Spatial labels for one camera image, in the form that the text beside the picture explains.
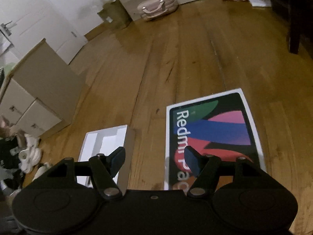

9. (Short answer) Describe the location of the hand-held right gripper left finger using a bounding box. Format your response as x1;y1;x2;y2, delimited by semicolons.
46;146;126;200

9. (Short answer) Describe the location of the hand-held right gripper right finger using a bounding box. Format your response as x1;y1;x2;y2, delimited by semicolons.
184;146;261;199

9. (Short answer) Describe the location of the white tablet box base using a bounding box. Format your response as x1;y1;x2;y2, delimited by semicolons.
76;124;136;189

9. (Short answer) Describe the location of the colourful printed tablet box lid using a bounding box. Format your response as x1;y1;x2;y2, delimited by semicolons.
163;88;267;191

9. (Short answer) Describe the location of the pair of white shoes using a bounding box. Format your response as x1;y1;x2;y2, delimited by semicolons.
18;133;53;180

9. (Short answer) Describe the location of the beige drawer cabinet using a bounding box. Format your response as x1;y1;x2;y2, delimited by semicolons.
0;38;85;138

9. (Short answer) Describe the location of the dark cloth pile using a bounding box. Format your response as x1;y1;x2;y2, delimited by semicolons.
0;137;25;191

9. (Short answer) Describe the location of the brown cardboard box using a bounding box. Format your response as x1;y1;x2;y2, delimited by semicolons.
97;0;133;30

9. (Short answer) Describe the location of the pink suitcase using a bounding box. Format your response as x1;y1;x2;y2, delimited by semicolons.
136;0;179;22

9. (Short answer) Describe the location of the white door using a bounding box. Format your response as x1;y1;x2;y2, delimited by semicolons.
0;0;89;64

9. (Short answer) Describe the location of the white paper sheet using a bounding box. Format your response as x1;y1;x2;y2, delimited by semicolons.
245;0;272;7

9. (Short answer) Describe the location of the dark wooden chair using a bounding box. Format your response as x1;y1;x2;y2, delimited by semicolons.
269;0;313;60

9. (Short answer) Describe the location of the metal door handle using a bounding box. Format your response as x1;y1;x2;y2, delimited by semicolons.
0;22;13;37

